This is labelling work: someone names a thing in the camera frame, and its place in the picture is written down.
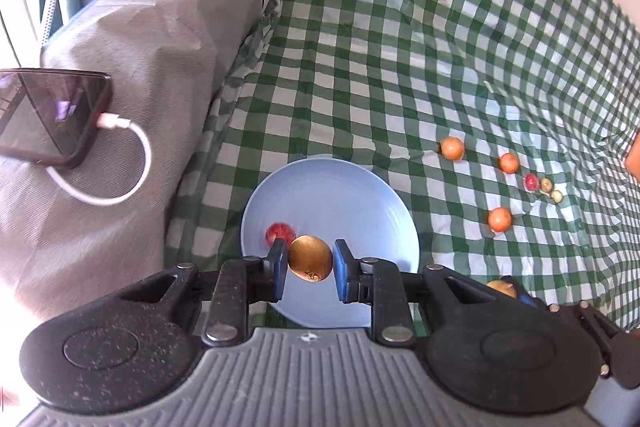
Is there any white charging cable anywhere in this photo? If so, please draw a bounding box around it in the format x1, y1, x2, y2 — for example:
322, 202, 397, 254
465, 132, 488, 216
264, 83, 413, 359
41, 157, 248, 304
47, 113, 152, 206

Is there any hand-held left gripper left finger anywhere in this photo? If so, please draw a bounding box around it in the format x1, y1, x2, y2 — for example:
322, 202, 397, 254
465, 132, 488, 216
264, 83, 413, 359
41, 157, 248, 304
117, 239, 289, 348

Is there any yellow onion front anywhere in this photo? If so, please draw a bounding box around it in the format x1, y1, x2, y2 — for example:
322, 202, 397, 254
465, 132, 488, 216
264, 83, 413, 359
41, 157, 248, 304
624, 142, 640, 182

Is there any plastic-wrapped pale orange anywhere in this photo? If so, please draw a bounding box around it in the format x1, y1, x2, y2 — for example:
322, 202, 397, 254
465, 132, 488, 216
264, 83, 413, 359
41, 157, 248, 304
440, 137, 466, 162

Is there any green white checkered cloth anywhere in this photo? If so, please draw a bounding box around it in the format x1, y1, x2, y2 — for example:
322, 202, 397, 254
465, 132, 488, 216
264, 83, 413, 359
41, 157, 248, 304
165, 0, 640, 333

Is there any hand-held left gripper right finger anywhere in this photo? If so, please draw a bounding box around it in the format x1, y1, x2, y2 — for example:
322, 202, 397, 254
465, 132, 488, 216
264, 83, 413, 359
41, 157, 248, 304
333, 239, 506, 348

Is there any black smartphone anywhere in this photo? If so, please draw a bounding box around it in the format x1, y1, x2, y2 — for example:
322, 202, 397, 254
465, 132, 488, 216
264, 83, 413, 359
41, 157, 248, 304
0, 68, 113, 170

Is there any light blue plate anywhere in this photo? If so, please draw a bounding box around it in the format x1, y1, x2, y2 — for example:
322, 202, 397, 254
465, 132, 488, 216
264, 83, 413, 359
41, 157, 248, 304
240, 155, 420, 328

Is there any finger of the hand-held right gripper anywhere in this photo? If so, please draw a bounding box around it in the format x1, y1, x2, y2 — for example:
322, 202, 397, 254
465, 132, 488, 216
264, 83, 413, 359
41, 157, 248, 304
506, 276, 640, 390

